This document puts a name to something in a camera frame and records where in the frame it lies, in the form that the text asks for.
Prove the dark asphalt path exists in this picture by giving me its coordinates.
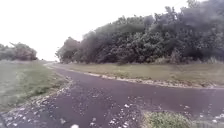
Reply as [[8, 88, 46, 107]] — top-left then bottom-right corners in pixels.
[[0, 62, 224, 128]]

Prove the grass beside path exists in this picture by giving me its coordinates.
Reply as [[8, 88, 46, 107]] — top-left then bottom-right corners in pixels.
[[0, 59, 70, 113], [62, 61, 224, 89]]

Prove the wood of dense trees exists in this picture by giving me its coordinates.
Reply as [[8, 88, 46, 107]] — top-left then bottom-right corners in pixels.
[[55, 0, 224, 66]]

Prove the small grass patch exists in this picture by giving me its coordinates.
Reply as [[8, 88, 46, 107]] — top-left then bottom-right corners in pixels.
[[141, 110, 224, 128]]

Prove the clump of trees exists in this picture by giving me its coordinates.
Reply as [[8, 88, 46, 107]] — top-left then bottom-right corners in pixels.
[[0, 41, 39, 62]]

